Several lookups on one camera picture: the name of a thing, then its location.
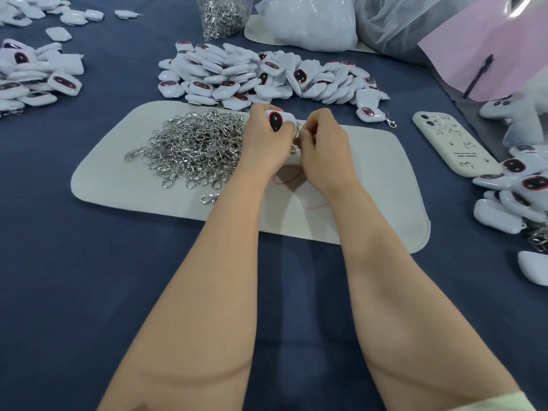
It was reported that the light green sleeve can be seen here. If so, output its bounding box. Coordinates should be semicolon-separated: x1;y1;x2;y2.
484;391;538;411

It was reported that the blue tablecloth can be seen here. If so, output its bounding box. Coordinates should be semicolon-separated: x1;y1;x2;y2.
0;0;548;411

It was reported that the person's right hand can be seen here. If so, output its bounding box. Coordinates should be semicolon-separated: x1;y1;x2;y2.
297;108;365;198

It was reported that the black pen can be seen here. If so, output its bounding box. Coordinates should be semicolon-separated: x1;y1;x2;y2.
462;54;495;99

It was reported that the pink paper sheet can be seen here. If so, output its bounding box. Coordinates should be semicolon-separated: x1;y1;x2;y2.
417;3;548;101

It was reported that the person's right forearm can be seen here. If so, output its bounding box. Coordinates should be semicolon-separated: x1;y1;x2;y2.
315;184;538;411

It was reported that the clear bag of silver clasps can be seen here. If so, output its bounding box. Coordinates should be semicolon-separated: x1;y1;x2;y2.
196;0;251;41

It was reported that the white charm with black face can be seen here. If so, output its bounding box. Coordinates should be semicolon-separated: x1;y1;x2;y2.
264;108;301;133

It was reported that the person's left forearm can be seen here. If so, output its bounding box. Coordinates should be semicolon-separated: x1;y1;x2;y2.
98;166;287;411

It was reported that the white plastic bag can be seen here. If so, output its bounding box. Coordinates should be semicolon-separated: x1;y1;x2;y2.
255;0;358;52

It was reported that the red rubber band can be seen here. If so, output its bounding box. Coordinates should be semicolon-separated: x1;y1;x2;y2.
273;164;331;209

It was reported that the silver lobster clasp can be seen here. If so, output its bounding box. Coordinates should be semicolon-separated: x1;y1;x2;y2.
290;121;307;155

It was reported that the translucent plastic bag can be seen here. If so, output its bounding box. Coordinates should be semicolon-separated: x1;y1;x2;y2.
353;0;548;67

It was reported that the phone in cream case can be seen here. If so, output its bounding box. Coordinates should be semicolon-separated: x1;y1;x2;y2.
412;111;503;178

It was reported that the pile of white face charms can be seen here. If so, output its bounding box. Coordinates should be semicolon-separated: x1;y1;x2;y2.
158;40;390;112
472;143;548;253
0;0;105;28
0;38;85;118

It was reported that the pile of silver clasps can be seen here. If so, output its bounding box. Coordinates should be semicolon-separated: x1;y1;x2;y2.
124;108;251;206

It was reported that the person's left hand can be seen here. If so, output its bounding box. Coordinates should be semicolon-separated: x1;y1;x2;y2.
241;103;299;178

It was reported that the white plush toy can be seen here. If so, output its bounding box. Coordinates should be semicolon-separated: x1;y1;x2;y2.
478;70;548;148

